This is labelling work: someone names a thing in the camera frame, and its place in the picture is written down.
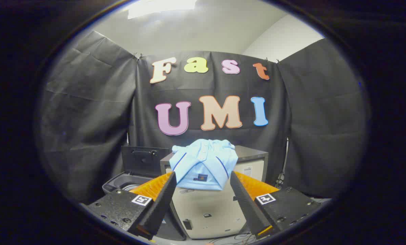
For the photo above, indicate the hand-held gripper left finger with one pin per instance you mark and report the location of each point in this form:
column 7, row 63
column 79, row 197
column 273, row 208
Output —
column 160, row 204

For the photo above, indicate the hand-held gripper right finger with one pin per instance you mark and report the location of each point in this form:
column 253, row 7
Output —
column 245, row 204

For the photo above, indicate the grey top-load washing machine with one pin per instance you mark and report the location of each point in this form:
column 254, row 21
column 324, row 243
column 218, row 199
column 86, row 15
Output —
column 119, row 182

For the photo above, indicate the light blue polo shirt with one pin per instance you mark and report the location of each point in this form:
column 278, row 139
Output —
column 203, row 163

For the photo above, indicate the grey and beige cabinet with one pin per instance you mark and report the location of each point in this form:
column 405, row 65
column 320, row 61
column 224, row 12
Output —
column 206, row 207

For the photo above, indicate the black backdrop cloth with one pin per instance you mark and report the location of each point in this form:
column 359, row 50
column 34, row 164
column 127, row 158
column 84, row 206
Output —
column 87, row 119

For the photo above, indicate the ceiling light panel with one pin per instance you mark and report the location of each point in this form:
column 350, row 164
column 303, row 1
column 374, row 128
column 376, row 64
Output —
column 158, row 6

